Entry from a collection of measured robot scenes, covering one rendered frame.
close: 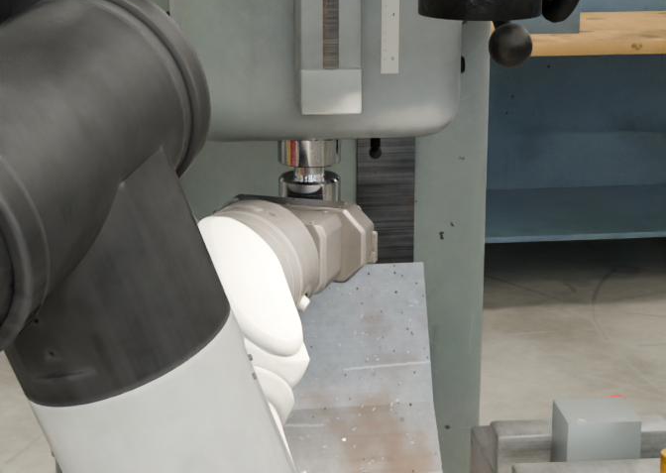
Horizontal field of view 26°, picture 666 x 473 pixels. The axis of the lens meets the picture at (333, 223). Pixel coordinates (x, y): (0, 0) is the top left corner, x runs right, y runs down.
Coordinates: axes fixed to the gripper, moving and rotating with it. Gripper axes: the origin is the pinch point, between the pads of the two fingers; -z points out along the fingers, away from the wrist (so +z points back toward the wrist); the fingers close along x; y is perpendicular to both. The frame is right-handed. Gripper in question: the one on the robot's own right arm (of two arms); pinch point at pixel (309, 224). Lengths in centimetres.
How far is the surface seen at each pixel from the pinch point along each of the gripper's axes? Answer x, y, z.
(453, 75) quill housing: -11.8, -12.4, 3.8
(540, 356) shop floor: 31, 118, -309
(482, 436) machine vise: -10.1, 23.3, -18.2
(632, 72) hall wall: 23, 52, -452
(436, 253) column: -0.2, 13.1, -41.1
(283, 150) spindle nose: 1.3, -6.0, 2.1
